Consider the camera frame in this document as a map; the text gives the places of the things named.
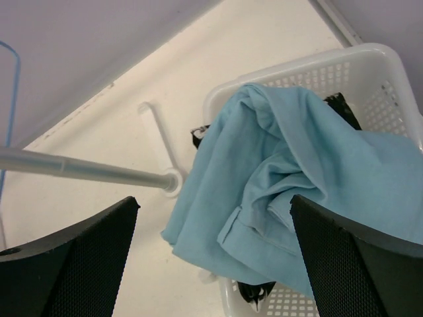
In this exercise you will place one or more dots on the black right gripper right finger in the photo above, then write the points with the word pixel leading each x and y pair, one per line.
pixel 355 270

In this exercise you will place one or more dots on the white plastic basket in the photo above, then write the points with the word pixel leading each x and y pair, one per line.
pixel 363 82

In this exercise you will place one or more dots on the blue wire hanger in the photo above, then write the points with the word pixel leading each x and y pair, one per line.
pixel 11 121

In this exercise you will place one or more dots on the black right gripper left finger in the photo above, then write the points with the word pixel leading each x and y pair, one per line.
pixel 76 271

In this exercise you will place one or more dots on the silver clothes rack with white feet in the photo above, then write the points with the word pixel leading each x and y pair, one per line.
pixel 170 181

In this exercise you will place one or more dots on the black stained cloth in basket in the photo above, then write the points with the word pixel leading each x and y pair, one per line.
pixel 256 295

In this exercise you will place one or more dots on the light blue trousers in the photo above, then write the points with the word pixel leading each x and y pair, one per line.
pixel 267 145

